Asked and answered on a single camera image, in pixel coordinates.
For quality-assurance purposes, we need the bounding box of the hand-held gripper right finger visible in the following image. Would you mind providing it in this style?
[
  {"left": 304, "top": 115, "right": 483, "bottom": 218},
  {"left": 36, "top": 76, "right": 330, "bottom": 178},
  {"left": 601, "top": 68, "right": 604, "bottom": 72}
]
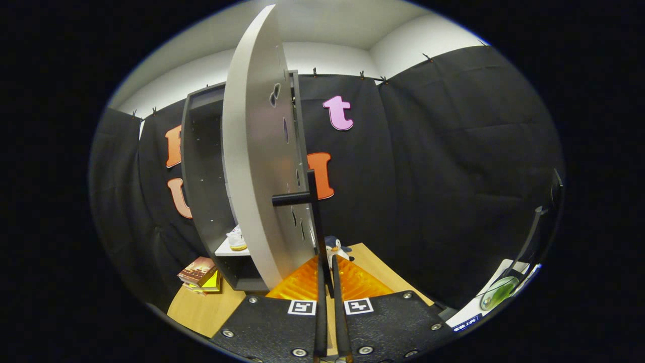
[{"left": 330, "top": 255, "right": 458, "bottom": 363}]

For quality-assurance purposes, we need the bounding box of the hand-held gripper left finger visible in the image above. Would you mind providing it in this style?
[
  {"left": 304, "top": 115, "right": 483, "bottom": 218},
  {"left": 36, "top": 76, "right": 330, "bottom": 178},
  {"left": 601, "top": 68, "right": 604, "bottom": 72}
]
[{"left": 208, "top": 255, "right": 329, "bottom": 363}]

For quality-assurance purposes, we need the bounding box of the black cabinet door handle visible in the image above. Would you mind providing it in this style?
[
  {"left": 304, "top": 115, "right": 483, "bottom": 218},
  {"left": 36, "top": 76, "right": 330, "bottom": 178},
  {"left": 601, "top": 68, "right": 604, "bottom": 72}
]
[{"left": 272, "top": 170, "right": 333, "bottom": 298}]

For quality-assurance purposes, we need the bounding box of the white canvas shoe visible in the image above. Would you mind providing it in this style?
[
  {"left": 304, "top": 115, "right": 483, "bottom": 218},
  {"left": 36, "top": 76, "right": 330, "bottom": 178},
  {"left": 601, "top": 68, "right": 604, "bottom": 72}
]
[{"left": 226, "top": 225, "right": 247, "bottom": 251}]

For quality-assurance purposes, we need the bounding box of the grey shoe cabinet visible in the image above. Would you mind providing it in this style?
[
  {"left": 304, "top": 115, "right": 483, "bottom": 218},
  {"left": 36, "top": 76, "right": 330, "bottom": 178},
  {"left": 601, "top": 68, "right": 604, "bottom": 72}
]
[{"left": 180, "top": 70, "right": 308, "bottom": 292}]

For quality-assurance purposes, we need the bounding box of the penguin plush toy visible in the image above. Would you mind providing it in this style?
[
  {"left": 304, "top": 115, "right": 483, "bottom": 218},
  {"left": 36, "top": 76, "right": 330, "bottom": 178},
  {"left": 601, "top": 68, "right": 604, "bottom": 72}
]
[{"left": 324, "top": 235, "right": 352, "bottom": 268}]

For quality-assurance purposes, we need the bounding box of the yellow box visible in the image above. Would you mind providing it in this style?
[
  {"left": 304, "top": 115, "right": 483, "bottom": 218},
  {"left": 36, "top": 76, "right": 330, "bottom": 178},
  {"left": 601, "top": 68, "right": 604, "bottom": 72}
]
[{"left": 184, "top": 270, "right": 222, "bottom": 294}]

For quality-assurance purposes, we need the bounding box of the green round object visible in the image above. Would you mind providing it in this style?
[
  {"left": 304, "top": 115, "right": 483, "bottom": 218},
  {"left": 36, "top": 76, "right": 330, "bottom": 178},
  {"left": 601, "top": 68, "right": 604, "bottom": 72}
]
[{"left": 479, "top": 276, "right": 520, "bottom": 311}]

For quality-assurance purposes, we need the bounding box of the black backdrop cloth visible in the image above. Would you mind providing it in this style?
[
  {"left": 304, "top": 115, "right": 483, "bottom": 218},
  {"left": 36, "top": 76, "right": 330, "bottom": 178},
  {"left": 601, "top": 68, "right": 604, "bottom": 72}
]
[{"left": 88, "top": 45, "right": 565, "bottom": 311}]

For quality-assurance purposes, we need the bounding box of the row of black clips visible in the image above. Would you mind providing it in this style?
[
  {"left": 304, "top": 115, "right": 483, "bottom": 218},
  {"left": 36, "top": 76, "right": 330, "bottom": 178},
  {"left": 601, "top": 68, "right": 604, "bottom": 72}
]
[{"left": 131, "top": 39, "right": 489, "bottom": 119}]

